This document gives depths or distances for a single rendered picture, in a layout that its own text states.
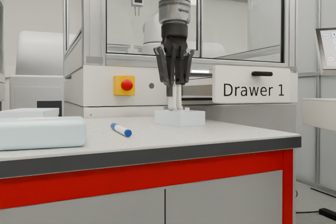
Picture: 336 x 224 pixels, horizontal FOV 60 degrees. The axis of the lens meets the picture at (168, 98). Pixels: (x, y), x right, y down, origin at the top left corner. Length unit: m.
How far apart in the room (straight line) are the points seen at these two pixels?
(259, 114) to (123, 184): 0.99
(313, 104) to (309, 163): 2.22
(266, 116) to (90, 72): 0.82
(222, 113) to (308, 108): 0.49
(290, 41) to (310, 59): 1.45
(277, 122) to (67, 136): 1.14
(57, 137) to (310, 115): 0.64
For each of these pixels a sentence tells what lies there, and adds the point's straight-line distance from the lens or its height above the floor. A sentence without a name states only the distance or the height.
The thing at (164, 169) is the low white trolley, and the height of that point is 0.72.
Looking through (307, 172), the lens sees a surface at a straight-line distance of 3.09.
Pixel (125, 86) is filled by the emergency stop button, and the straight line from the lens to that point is 1.02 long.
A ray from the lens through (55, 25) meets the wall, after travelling 4.40.
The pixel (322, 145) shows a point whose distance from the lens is 2.92.
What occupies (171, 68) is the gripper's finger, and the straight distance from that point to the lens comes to 0.80.
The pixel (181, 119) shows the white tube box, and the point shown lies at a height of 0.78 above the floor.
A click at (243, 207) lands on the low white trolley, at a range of 0.63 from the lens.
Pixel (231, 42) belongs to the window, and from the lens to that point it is 1.34.
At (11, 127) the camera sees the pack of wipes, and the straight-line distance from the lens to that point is 0.50.
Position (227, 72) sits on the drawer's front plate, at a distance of 0.88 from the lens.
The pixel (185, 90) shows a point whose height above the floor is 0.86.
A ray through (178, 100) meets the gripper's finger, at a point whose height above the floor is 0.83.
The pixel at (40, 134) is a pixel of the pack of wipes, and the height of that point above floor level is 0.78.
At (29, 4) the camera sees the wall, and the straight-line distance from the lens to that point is 4.47.
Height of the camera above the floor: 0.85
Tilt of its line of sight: 1 degrees down
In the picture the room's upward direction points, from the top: straight up
